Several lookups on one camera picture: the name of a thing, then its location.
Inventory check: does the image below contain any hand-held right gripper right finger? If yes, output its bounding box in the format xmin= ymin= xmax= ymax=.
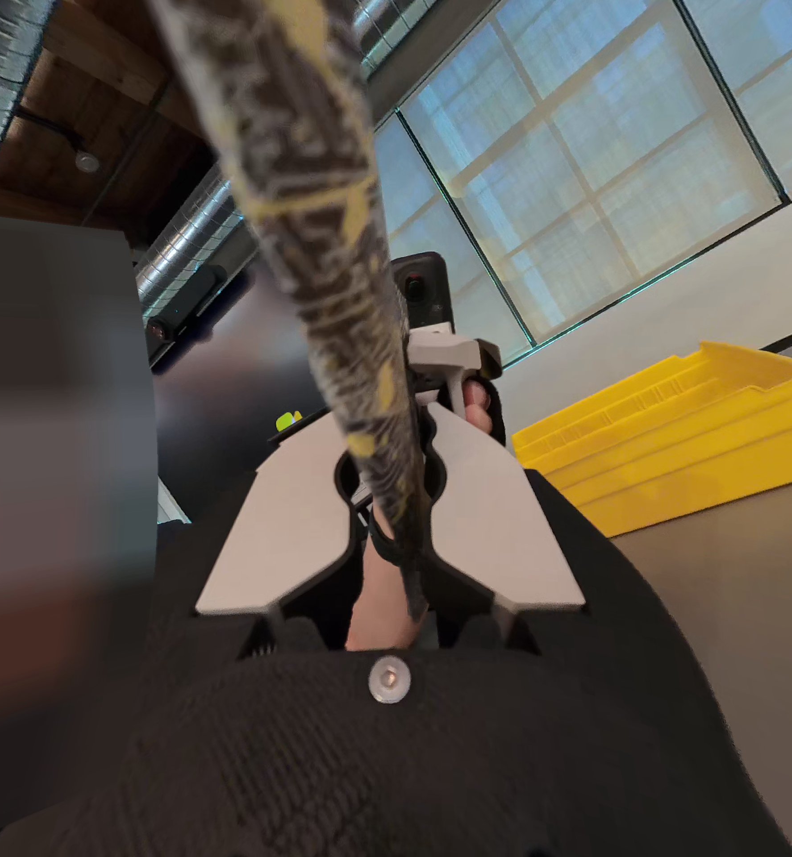
xmin=419 ymin=400 xmax=588 ymax=637

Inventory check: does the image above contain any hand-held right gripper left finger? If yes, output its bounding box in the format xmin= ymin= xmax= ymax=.
xmin=194 ymin=407 xmax=373 ymax=637

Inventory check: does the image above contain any patterned black origami paper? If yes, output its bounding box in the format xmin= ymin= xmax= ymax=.
xmin=147 ymin=0 xmax=437 ymax=620

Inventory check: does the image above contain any person's left hand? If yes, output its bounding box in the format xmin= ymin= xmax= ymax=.
xmin=346 ymin=383 xmax=499 ymax=650

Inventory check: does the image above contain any yellow plastic bin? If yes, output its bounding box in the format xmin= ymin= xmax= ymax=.
xmin=550 ymin=422 xmax=792 ymax=540
xmin=512 ymin=340 xmax=792 ymax=470
xmin=520 ymin=395 xmax=792 ymax=499

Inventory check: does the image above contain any large grid window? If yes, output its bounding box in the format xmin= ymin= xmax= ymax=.
xmin=369 ymin=0 xmax=792 ymax=368

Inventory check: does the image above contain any grey partition panel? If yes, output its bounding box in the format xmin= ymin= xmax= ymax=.
xmin=0 ymin=213 xmax=159 ymax=319

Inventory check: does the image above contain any black mounted camera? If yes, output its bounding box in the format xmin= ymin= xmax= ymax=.
xmin=143 ymin=263 xmax=231 ymax=368

